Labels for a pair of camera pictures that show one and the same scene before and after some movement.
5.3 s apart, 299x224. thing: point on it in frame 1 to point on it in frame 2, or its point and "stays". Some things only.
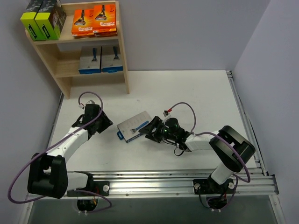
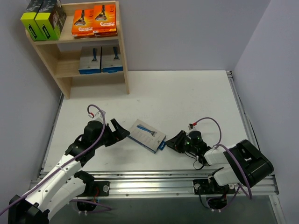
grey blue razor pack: (90, 59) stays
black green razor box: (28, 18) stays
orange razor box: (105, 34) stays
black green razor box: (50, 18) stays
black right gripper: (158, 129) to (181, 143)
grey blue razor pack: (129, 129) to (147, 137)
